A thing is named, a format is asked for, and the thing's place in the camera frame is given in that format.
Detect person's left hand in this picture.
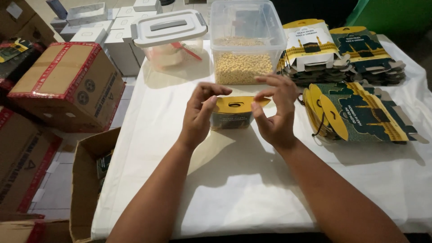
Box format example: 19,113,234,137
178,82,233,151

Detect person's right hand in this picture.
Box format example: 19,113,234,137
251,74,300,149

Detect small green yellow gift box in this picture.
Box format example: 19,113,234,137
210,96,271,131

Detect heap of yellow beans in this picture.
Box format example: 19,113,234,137
214,36,273,85

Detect red plastic scoop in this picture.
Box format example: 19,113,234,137
170,42,203,61

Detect stack of white-faced flat cartons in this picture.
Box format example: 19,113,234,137
277,19,350,85

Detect white tablecloth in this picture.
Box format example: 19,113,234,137
91,34,432,240

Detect stack of green flat cartons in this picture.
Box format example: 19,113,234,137
302,82,430,145
330,26,407,87

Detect clear container with white lid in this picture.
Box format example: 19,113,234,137
130,9,209,70

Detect clear open plastic container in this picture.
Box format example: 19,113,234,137
210,0,288,86

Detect green packet in carton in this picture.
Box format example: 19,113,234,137
97,151,114,180

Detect heap of white boxes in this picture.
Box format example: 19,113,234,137
50,0,163,77

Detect red-taped brown cardboard box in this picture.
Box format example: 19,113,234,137
0,107,63,213
7,42,126,133
0,215,72,243

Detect open brown cardboard carton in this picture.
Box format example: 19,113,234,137
69,127,122,243

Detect green panel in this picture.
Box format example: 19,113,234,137
346,0,432,36

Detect blue-grey cylinder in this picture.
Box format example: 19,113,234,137
46,0,68,20

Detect dark red-edged box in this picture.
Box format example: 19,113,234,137
0,40,45,92

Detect flat green yellow carton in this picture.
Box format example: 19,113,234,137
0,38,34,63

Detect plain brown cardboard box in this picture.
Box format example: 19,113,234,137
0,0,57,45

